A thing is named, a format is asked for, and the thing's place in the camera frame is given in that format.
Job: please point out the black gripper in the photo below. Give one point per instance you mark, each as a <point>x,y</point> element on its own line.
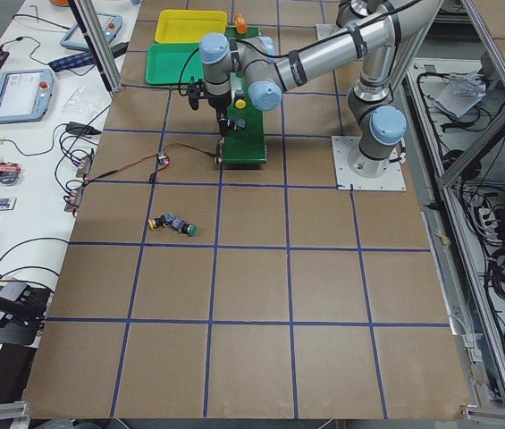
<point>218,104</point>

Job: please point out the yellow push button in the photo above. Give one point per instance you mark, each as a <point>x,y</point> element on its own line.
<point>163,220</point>
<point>237,114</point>

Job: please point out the plain orange cylinder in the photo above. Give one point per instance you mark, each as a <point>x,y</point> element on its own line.
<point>240,24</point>

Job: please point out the green push button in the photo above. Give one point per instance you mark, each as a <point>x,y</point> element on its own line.
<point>183,227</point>

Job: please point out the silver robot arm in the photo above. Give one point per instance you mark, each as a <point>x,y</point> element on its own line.
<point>268,88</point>
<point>295,14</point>

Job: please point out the green conveyor belt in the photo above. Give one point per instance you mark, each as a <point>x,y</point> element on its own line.
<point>242,141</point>

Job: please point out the small red-lit circuit board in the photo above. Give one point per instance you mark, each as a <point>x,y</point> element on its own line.
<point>163,160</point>

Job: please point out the green plastic tray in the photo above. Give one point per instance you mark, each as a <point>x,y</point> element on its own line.
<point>168,64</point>

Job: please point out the yellow plastic tray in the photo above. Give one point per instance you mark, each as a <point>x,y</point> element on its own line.
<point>188,26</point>

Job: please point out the blue plaid pouch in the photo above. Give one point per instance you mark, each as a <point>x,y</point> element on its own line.
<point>71,62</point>

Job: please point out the near blue teach pendant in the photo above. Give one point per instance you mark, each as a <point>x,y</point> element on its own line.
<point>25,95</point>

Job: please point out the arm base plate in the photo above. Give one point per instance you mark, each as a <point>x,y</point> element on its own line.
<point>353,171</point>
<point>328,34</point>

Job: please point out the aluminium frame post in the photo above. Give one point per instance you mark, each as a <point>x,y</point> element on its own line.
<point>86,17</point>

